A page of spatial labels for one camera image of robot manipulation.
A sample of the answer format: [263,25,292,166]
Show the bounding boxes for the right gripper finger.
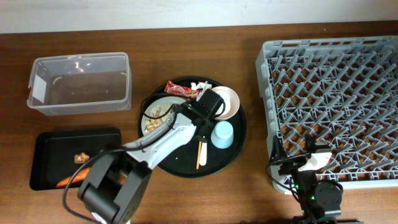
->
[305,134,326,152]
[270,135,287,162]

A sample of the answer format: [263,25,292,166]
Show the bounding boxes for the white tissue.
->
[191,81,212,91]

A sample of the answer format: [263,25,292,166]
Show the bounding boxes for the pink bowl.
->
[212,86,240,121]

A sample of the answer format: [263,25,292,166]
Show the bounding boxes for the light blue cup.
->
[211,121,234,149]

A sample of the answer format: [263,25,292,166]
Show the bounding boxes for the red snack wrapper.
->
[164,81,201,99]

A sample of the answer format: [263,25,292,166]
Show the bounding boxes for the white plastic fork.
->
[199,142,207,166]

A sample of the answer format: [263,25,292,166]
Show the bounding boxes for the grey plate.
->
[141,96,185,135]

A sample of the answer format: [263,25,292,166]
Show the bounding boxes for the rice and nut scraps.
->
[144,103,172,134]

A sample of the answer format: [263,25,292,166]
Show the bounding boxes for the brown walnut piece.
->
[74,152,90,164]

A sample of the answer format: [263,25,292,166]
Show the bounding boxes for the orange carrot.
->
[55,167,92,189]

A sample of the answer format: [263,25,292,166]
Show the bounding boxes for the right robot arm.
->
[267,134,343,224]

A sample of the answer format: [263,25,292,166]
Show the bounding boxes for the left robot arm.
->
[78,90,225,223]

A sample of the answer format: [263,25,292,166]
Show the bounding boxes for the grey dishwasher rack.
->
[256,36,397,189]

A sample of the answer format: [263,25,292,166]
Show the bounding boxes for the round black tray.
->
[138,77,246,178]

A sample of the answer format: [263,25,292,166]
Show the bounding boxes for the wooden chopstick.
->
[196,141,202,170]

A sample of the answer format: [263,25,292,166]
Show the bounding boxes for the clear plastic bin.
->
[27,52,132,116]

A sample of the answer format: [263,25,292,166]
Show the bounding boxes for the black rectangular tray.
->
[30,128,121,191]

